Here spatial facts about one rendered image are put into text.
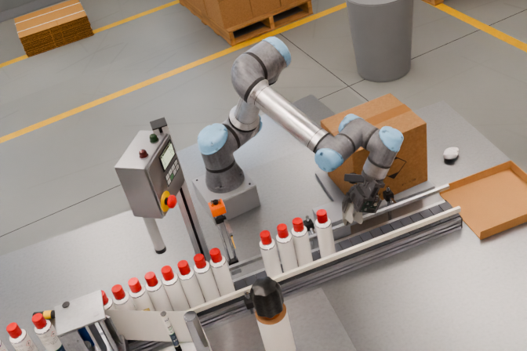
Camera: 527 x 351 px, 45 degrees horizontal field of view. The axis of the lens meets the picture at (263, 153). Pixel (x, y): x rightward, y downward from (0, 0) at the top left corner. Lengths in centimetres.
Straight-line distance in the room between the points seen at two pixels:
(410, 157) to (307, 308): 68
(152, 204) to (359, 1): 281
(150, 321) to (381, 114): 108
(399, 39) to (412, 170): 216
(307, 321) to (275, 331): 22
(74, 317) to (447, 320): 109
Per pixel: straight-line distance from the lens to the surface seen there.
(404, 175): 238
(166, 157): 182
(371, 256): 219
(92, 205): 414
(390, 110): 237
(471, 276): 217
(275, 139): 279
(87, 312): 190
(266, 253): 203
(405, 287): 214
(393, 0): 431
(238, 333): 203
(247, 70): 199
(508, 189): 247
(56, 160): 468
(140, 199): 182
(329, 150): 187
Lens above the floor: 248
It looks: 37 degrees down
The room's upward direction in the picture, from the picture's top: 12 degrees counter-clockwise
